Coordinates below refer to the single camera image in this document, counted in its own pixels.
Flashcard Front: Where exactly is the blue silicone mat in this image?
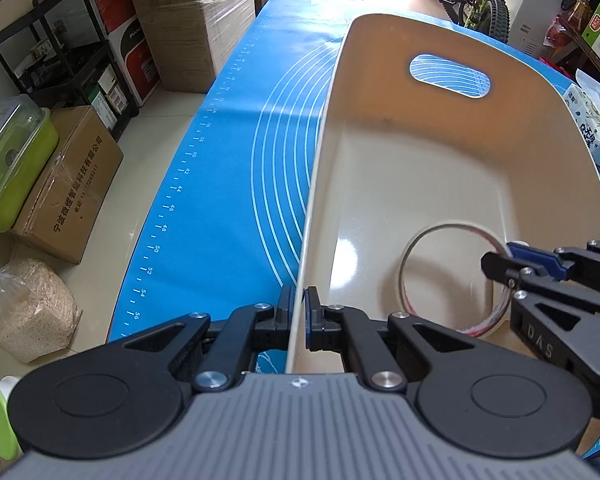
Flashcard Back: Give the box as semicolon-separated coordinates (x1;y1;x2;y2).
107;0;600;463

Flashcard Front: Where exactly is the black shelf rack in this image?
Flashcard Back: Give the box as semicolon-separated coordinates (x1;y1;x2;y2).
0;0;136;141

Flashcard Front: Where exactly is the red and white appliance box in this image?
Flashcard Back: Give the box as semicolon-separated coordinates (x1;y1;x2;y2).
91;0;162;107

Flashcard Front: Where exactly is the green container with clear lid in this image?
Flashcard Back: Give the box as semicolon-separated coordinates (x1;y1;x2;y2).
0;95;60;233

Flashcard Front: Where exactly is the white chest freezer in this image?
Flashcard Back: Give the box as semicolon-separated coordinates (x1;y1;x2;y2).
509;0;600;56

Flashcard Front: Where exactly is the tissue pack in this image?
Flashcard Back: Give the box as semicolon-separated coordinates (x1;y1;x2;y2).
562;69;600;170

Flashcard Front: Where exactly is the green bicycle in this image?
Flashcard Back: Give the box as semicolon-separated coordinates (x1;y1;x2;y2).
436;0;511;43

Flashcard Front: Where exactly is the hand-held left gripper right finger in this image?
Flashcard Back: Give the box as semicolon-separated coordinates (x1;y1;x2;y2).
304;286;473;392

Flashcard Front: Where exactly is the plastic-wrapped cardboard box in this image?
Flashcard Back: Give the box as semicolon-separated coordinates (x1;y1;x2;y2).
136;0;257;93

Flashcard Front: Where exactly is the oil bottle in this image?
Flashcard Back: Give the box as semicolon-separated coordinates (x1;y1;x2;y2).
567;0;593;31

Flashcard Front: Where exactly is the printed brown cardboard box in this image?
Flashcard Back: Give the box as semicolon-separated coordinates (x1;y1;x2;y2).
10;105;125;265

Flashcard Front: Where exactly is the beige plastic bin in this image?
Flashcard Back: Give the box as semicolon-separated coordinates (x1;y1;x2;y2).
286;12;600;376

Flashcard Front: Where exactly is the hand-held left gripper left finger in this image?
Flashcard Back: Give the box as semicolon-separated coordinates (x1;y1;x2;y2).
107;285;298;393

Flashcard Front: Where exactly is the dark wooden shelf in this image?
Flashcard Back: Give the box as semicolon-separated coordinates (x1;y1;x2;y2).
555;15;600;106

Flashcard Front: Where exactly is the white tape roll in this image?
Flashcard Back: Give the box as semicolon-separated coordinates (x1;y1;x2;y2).
397;223;513;337

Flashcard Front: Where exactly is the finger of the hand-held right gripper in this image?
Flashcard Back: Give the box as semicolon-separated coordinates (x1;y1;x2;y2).
506;240;600;297
481;251;600;361

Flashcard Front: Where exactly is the green white small box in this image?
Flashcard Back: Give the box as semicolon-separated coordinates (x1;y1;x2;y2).
87;67;131;131

